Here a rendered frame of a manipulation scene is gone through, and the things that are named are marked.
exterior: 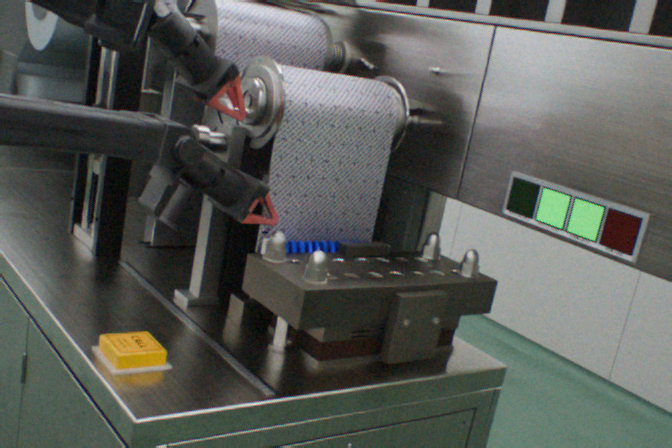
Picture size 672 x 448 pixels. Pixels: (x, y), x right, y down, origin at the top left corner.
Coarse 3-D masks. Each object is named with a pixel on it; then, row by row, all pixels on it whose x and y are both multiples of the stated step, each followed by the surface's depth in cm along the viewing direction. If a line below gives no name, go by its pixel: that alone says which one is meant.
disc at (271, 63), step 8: (264, 56) 123; (248, 64) 126; (256, 64) 124; (264, 64) 123; (272, 64) 121; (272, 72) 121; (280, 72) 119; (240, 80) 128; (280, 80) 119; (280, 88) 119; (280, 96) 119; (280, 104) 119; (280, 112) 119; (280, 120) 119; (272, 128) 121; (248, 136) 126; (264, 136) 122; (272, 136) 121; (248, 144) 126; (256, 144) 124; (264, 144) 122
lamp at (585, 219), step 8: (576, 200) 114; (576, 208) 114; (584, 208) 113; (592, 208) 112; (600, 208) 111; (576, 216) 114; (584, 216) 113; (592, 216) 112; (600, 216) 111; (576, 224) 114; (584, 224) 113; (592, 224) 112; (576, 232) 114; (584, 232) 113; (592, 232) 112
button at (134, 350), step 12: (108, 336) 106; (120, 336) 107; (132, 336) 107; (144, 336) 108; (108, 348) 104; (120, 348) 103; (132, 348) 104; (144, 348) 104; (156, 348) 105; (108, 360) 104; (120, 360) 101; (132, 360) 102; (144, 360) 103; (156, 360) 104
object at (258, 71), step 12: (252, 72) 124; (264, 72) 122; (276, 84) 120; (276, 96) 119; (396, 96) 135; (276, 108) 120; (396, 108) 134; (264, 120) 121; (396, 120) 135; (252, 132) 124; (264, 132) 122
